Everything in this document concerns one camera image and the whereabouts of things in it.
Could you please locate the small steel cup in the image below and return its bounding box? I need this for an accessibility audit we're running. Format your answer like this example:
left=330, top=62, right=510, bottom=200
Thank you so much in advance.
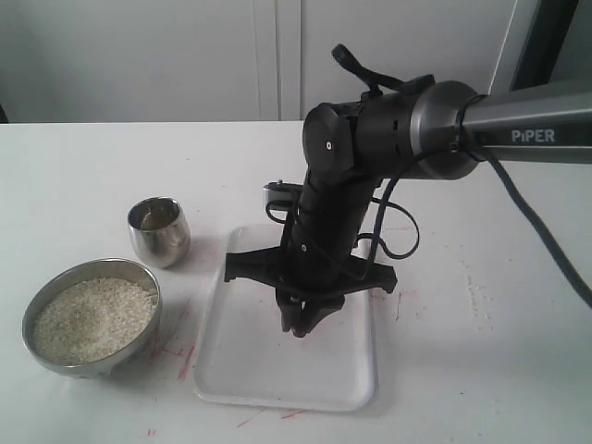
left=127, top=196, right=191, bottom=268

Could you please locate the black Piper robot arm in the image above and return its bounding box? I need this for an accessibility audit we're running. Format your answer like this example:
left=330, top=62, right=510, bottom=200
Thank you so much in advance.
left=224, top=78, right=591, bottom=338

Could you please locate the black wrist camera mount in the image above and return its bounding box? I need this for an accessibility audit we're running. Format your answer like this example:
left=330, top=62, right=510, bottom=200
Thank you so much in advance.
left=263, top=180, right=302, bottom=211

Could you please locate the white plastic tray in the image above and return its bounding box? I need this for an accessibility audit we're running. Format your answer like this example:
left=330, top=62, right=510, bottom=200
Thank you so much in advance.
left=192, top=224, right=376, bottom=413

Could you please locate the black cable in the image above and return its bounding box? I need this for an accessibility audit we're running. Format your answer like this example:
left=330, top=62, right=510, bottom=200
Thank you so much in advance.
left=355, top=138, right=592, bottom=311

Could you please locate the large steel rice bowl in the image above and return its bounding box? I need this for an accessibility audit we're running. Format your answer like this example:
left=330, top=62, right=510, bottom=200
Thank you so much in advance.
left=21, top=258, right=163, bottom=378

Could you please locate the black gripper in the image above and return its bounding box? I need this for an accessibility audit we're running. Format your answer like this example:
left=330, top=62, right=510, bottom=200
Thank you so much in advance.
left=224, top=173, right=397, bottom=334

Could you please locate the brown wooden spoon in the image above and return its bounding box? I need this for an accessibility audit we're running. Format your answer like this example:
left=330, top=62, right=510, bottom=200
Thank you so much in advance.
left=291, top=325, right=307, bottom=339

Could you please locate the white granular powder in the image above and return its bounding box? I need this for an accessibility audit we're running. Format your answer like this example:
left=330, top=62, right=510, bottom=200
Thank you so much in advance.
left=32, top=277, right=156, bottom=365

